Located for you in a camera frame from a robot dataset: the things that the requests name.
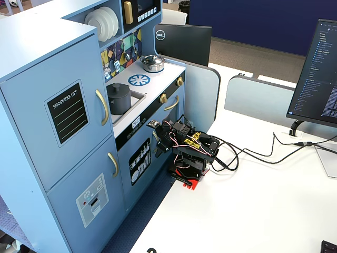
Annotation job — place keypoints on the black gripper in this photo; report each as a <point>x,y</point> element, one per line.
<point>160,143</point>

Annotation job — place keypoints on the red robot base clamp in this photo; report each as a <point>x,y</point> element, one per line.
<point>190,182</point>

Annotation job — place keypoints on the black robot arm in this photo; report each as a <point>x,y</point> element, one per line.
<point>194,150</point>

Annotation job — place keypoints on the silver pot lid with knob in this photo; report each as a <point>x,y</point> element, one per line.
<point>152,60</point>

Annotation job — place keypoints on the gold stove knob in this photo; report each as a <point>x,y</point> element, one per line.
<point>163,98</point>
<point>180,81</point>

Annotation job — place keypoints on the gray toy sink basin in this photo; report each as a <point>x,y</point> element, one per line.
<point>137,101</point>

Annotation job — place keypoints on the gray-blue desk divider panel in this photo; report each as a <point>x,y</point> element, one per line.
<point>200,95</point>
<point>258,97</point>

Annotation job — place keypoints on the dark gray toy pot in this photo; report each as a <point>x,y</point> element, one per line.
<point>119,101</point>

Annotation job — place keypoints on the silver metal toy pot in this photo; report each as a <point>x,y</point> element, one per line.
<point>154,67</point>

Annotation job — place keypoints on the silver hanging toy spatula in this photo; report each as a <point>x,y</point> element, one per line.
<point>117,64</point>

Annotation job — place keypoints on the silver hanging toy strainer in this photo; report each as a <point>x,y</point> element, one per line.
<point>106,70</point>

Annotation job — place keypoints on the silver hanging toy ladle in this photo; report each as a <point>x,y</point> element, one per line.
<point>127,56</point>

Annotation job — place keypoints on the silver hanging toy spoon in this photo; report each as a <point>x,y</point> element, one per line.
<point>135,50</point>

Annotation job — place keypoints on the small black curved object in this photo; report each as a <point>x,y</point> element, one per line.
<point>152,250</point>

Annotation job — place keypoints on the black Dell monitor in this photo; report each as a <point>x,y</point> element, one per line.
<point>184,43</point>

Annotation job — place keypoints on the white office chair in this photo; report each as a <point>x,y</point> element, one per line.
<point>173,17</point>

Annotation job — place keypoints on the white toy plate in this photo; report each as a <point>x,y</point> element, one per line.
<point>96,25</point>
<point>116,19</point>
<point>110,22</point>

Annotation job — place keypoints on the black trash bin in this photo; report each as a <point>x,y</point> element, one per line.
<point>184,6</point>

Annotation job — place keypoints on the blue wooden toy kitchen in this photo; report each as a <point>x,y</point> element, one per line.
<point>31,79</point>

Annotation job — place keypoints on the gray flat monitor stand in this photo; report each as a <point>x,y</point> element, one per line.
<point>326,160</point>

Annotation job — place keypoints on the black monitor with lit screen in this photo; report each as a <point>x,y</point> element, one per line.
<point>316,73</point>

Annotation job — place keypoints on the black keyboard corner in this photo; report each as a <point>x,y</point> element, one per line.
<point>329,247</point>

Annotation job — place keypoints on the small wrist camera board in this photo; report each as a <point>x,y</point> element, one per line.
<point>153,124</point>

